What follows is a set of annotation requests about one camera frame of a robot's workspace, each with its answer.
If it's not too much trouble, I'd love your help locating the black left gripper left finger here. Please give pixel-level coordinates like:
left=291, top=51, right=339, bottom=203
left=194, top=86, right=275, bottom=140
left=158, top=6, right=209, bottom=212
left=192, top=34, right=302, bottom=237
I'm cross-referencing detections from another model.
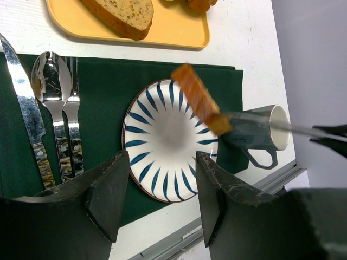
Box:
left=1, top=151, right=130, bottom=259

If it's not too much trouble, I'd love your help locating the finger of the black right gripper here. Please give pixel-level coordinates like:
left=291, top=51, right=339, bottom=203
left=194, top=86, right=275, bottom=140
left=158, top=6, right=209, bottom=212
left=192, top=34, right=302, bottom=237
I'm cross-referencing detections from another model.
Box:
left=312, top=125, right=347, bottom=135
left=310, top=138, right=347, bottom=158

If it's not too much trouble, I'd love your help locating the aluminium table edge rail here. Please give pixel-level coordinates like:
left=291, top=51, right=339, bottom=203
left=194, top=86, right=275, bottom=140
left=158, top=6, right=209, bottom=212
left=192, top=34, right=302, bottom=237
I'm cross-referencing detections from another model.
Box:
left=130, top=160, right=310, bottom=259

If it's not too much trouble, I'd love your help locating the yellow plastic tray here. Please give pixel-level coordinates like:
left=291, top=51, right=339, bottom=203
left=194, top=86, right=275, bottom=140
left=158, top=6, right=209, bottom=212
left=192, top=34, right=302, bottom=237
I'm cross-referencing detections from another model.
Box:
left=46, top=1, right=210, bottom=49

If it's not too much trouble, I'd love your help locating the steel table knife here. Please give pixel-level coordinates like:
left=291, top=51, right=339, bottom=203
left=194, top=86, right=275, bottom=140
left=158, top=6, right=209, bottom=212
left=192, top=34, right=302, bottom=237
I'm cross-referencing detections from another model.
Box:
left=1, top=35, right=56, bottom=190

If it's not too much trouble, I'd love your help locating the white blue striped plate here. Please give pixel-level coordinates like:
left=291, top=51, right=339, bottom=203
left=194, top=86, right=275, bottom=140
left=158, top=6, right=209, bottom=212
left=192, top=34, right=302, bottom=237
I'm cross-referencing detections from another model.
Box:
left=122, top=80, right=218, bottom=203

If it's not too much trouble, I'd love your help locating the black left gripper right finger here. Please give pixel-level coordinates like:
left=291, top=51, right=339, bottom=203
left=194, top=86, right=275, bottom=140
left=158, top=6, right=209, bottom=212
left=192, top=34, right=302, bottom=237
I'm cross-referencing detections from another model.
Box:
left=196, top=152, right=346, bottom=259

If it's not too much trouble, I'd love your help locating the dark green cloth placemat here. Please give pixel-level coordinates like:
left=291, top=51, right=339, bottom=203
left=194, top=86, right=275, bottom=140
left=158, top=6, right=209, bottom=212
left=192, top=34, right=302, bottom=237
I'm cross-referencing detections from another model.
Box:
left=0, top=51, right=249, bottom=228

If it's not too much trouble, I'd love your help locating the grey ceramic mug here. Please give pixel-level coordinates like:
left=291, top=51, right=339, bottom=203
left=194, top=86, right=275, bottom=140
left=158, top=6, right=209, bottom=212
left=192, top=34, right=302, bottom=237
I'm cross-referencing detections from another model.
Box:
left=222, top=105, right=290, bottom=170

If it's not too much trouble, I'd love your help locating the orange round cake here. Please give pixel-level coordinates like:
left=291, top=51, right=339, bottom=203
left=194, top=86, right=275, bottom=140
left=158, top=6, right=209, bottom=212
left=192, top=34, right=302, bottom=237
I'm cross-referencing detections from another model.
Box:
left=187, top=0, right=217, bottom=13

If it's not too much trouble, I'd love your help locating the steel fork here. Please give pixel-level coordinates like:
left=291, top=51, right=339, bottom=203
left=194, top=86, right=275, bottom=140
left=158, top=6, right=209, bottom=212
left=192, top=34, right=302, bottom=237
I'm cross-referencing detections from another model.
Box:
left=63, top=57, right=84, bottom=176

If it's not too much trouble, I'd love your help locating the speckled bread slice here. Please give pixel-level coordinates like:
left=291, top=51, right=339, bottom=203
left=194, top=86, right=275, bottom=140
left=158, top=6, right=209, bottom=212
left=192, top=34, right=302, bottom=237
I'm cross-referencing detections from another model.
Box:
left=81, top=0, right=154, bottom=41
left=171, top=63, right=233, bottom=136

